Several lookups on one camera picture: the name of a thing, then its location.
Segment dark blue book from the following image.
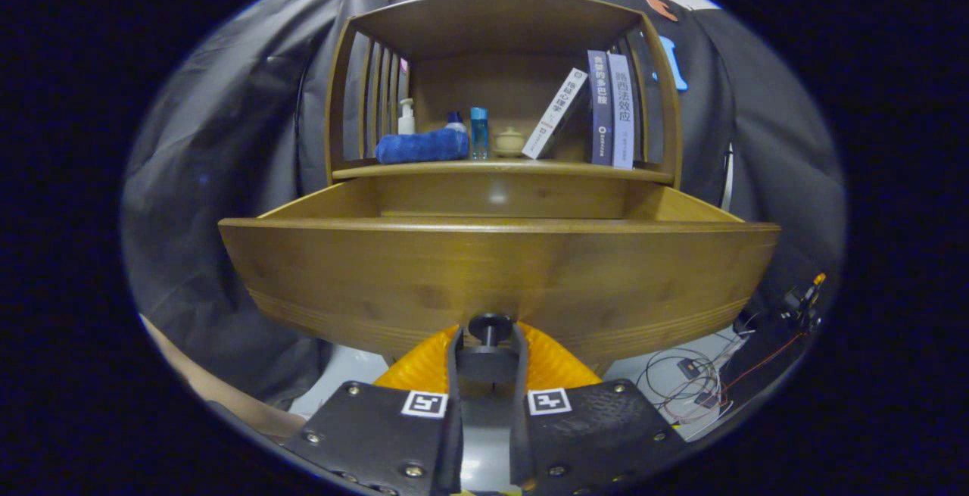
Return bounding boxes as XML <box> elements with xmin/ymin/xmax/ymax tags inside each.
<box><xmin>587</xmin><ymin>50</ymin><xmax>614</xmax><ymax>166</ymax></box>

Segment person's leg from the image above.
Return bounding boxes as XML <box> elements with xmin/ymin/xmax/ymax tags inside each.
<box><xmin>140</xmin><ymin>314</ymin><xmax>307</xmax><ymax>440</ymax></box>

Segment light purple book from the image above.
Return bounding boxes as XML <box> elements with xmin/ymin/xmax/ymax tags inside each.
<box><xmin>607</xmin><ymin>53</ymin><xmax>635</xmax><ymax>170</ymax></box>

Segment white book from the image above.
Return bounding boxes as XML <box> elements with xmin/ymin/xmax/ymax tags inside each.
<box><xmin>522</xmin><ymin>68</ymin><xmax>589</xmax><ymax>160</ymax></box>

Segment wooden drawer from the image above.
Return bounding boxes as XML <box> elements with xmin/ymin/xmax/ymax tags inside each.
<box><xmin>218</xmin><ymin>176</ymin><xmax>782</xmax><ymax>385</ymax></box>

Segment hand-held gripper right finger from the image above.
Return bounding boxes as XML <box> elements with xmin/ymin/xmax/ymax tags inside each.
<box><xmin>509</xmin><ymin>322</ymin><xmax>690</xmax><ymax>493</ymax></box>

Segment beige lidded teacup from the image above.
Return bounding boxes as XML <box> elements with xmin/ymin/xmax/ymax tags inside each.
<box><xmin>494</xmin><ymin>126</ymin><xmax>525</xmax><ymax>158</ymax></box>

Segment clear blue bottle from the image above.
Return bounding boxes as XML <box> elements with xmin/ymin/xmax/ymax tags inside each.
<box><xmin>469</xmin><ymin>107</ymin><xmax>490</xmax><ymax>161</ymax></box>

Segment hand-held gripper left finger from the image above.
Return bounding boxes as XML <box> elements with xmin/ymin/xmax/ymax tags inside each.
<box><xmin>284</xmin><ymin>324</ymin><xmax>464</xmax><ymax>496</ymax></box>

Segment thin floor cables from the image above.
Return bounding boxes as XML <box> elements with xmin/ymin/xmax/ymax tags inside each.
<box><xmin>636</xmin><ymin>329</ymin><xmax>807</xmax><ymax>425</ymax></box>

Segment wooden countertop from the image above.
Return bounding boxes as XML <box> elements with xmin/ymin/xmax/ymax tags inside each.
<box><xmin>332</xmin><ymin>157</ymin><xmax>675</xmax><ymax>185</ymax></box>

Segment wooden cabinet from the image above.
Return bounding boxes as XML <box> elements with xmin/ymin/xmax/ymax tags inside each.
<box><xmin>326</xmin><ymin>0</ymin><xmax>682</xmax><ymax>220</ymax></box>

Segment blue folded towel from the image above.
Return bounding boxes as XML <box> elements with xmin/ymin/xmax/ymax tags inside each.
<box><xmin>375</xmin><ymin>129</ymin><xmax>470</xmax><ymax>165</ymax></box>

